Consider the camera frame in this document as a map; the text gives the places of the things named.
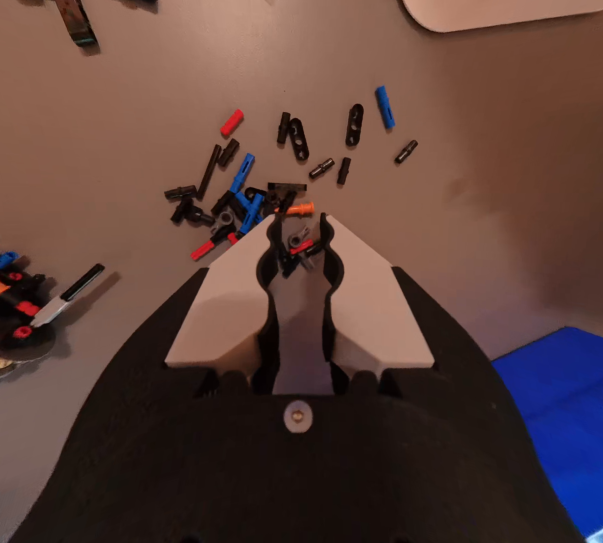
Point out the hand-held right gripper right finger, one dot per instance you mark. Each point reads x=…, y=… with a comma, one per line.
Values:
x=377, y=317

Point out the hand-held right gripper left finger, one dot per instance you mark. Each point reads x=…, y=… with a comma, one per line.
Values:
x=221, y=317

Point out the orange lego pin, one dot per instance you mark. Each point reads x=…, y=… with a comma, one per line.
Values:
x=301, y=209

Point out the pile of lego pins and axles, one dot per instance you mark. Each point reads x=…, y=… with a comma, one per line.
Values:
x=243, y=171

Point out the partly built lego model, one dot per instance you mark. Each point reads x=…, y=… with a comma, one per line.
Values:
x=14, y=298

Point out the blue plastic bin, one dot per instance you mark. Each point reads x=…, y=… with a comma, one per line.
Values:
x=556, y=387

